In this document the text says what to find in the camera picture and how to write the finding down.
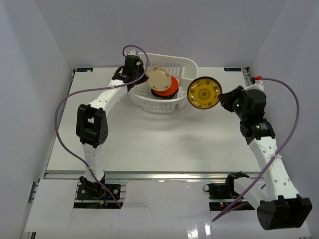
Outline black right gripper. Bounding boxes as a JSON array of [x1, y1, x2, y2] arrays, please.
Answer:
[[218, 86, 248, 121]]

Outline beige round calligraphy plate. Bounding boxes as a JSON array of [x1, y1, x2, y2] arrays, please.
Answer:
[[146, 67, 171, 92]]

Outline brown yellow round plate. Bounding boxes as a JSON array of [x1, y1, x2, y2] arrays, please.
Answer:
[[186, 76, 222, 110]]

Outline orange round plate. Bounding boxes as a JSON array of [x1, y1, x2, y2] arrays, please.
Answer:
[[154, 76, 179, 96]]

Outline black round plate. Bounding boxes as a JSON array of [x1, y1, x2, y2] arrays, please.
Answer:
[[151, 90, 177, 100]]

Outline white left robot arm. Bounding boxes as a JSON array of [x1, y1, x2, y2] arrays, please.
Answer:
[[76, 55, 148, 199]]

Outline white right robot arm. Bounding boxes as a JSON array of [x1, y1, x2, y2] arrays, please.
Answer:
[[219, 86, 312, 230]]

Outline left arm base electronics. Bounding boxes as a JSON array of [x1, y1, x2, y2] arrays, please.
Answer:
[[74, 184, 119, 209]]

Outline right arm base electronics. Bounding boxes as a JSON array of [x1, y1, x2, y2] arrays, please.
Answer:
[[203, 172, 249, 211]]

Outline right blue corner label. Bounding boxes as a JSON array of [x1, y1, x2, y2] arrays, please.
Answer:
[[224, 67, 242, 72]]

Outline blue corner label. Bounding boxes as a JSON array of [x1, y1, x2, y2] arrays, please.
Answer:
[[224, 67, 242, 72], [76, 68, 93, 72]]

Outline white plastic dish basket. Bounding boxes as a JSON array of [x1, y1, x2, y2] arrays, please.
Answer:
[[129, 53, 198, 114]]

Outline left blue corner label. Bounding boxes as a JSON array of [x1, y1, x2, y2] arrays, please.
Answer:
[[76, 68, 93, 72]]

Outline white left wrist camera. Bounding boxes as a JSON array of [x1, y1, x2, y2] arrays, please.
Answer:
[[122, 50, 139, 56]]

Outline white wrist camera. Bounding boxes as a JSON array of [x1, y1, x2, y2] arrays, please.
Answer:
[[244, 76, 264, 92], [122, 50, 139, 56]]

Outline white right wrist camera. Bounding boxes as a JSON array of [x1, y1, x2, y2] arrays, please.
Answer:
[[244, 76, 264, 92]]

